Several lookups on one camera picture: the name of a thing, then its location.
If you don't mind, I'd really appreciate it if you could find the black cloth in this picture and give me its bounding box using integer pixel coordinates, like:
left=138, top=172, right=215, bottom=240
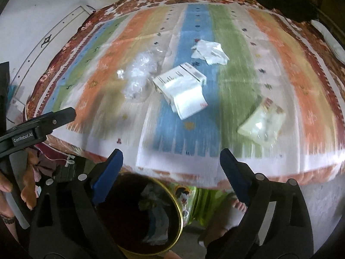
left=256, top=0, right=319, bottom=22

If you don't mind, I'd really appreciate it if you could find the white bed headboard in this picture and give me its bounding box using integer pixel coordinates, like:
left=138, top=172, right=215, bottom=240
left=8, top=5, right=95, bottom=125

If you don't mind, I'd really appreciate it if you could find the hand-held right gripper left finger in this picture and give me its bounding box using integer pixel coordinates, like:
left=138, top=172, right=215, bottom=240
left=28, top=148, right=124, bottom=259

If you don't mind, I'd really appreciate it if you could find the blue face mask pack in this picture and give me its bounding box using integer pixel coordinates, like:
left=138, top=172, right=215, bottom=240
left=147, top=208, right=169, bottom=245

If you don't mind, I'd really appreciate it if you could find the striped colourful mat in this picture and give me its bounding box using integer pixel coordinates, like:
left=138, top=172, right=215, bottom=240
left=35, top=1, right=344, bottom=179

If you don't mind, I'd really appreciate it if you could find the brown gold-rimmed bin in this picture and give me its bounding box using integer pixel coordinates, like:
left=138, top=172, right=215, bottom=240
left=96, top=173, right=184, bottom=256

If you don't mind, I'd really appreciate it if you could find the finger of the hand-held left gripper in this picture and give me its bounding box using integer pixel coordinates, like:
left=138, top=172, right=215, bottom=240
left=25, top=107, right=77, bottom=139

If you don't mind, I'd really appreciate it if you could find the clear plastic wrap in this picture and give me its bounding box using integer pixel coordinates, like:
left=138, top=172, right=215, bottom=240
left=116, top=47, right=173, bottom=103

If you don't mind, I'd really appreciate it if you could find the white cardboard medicine box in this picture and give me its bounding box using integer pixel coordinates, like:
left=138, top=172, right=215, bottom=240
left=152, top=62, right=208, bottom=121

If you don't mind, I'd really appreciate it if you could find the white paper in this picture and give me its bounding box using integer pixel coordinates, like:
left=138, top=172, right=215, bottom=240
left=191, top=39, right=230, bottom=65

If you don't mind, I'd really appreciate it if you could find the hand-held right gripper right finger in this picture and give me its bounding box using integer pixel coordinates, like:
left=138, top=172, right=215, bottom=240
left=198, top=148, right=315, bottom=259

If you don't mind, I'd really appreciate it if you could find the person's foot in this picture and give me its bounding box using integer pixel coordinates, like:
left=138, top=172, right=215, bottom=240
left=216, top=194, right=247, bottom=238

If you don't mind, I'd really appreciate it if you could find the person's left hand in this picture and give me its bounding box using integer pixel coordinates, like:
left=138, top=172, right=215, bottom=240
left=0, top=150, right=37, bottom=211

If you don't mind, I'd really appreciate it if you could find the pale green plastic packet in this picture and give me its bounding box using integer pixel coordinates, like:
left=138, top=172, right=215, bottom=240
left=237, top=97, right=286, bottom=146

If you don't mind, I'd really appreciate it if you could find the person's left forearm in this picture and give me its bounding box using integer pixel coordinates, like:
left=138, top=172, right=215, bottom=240
left=0, top=193, right=21, bottom=246

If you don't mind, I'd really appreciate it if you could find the white plastic bag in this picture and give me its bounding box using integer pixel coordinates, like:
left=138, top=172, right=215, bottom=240
left=139, top=183, right=163, bottom=209

